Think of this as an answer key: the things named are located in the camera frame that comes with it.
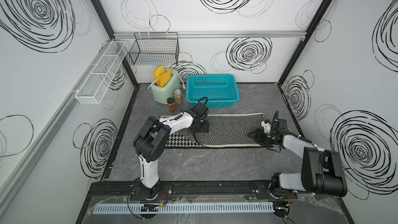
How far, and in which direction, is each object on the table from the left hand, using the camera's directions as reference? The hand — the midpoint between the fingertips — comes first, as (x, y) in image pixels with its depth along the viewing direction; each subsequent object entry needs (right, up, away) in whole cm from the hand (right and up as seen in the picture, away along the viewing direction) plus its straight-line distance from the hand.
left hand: (204, 129), depth 94 cm
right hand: (+28, -4, -4) cm, 29 cm away
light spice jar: (-17, +20, +8) cm, 28 cm away
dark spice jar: (-21, +15, +5) cm, 26 cm away
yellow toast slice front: (-26, +30, +3) cm, 40 cm away
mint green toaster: (-29, +21, +8) cm, 37 cm away
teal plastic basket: (+13, +25, +22) cm, 35 cm away
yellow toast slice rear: (-29, +36, +3) cm, 46 cm away
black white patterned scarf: (+12, -1, 0) cm, 12 cm away
